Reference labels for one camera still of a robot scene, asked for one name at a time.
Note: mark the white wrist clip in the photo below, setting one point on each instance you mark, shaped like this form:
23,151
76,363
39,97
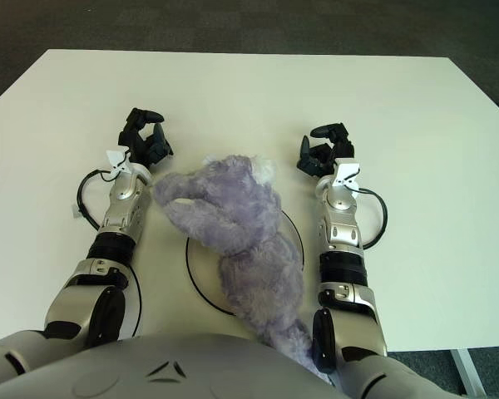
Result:
116,160
345,172

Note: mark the grey table leg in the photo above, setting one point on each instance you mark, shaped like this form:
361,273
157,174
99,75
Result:
470,372

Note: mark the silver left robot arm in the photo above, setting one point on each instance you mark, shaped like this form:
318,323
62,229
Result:
120,212

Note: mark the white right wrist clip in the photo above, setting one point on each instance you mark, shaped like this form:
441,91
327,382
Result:
345,172

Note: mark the white plate black rim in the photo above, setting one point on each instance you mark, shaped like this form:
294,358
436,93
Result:
204,270

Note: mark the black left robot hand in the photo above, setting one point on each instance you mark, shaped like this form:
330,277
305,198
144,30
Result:
147,149

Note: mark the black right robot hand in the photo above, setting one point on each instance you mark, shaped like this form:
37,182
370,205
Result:
320,160

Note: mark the silver robot torso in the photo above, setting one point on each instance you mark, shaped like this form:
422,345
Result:
170,370

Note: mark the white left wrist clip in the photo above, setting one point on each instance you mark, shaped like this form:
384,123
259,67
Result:
116,160

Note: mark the purple plush doll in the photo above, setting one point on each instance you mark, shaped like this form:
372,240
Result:
241,208

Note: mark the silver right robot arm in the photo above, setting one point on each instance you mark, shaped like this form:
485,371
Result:
341,232

